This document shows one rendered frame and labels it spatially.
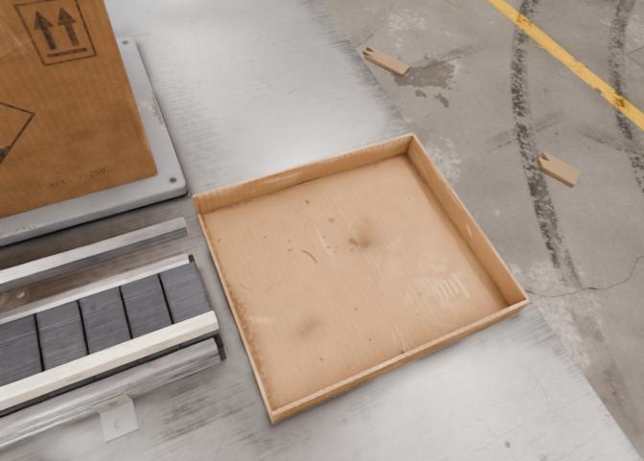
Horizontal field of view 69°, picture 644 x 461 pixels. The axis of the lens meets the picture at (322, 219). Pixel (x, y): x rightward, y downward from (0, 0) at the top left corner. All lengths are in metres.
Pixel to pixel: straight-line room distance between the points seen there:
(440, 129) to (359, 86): 1.21
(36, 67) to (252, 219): 0.27
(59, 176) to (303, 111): 0.33
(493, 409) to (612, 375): 1.16
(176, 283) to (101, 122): 0.18
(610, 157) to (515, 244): 0.65
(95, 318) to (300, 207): 0.26
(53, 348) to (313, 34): 0.60
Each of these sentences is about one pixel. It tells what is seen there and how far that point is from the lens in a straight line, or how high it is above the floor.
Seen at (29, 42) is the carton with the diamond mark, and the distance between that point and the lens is 0.47.
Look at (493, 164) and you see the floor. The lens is 1.91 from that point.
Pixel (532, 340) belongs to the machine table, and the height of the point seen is 0.83.
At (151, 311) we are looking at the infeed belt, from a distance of 0.49.
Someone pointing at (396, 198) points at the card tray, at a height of 0.83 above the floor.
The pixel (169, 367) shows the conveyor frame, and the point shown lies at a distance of 0.47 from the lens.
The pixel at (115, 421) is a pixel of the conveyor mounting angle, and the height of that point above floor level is 0.83.
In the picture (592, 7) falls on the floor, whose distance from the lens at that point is 3.02.
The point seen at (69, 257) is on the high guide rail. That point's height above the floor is 0.96.
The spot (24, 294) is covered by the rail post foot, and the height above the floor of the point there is 0.83.
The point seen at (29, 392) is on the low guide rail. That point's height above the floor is 0.91.
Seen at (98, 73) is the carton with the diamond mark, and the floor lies 1.01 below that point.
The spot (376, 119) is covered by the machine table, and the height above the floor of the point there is 0.83.
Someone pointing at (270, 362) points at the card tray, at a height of 0.83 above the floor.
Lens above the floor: 1.33
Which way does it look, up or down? 57 degrees down
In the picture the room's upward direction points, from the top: 10 degrees clockwise
